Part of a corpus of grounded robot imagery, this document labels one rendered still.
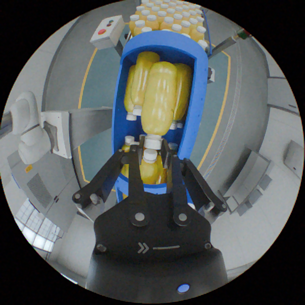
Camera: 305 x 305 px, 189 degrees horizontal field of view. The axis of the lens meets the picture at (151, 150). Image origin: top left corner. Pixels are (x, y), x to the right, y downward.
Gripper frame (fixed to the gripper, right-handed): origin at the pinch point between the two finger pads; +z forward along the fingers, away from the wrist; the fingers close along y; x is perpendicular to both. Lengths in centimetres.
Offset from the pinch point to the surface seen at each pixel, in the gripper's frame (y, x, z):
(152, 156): 0.6, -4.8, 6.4
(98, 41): -30, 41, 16
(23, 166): -159, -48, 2
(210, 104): 92, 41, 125
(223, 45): 35, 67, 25
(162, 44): -1.6, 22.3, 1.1
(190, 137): 8.7, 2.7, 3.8
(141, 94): -4.8, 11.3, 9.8
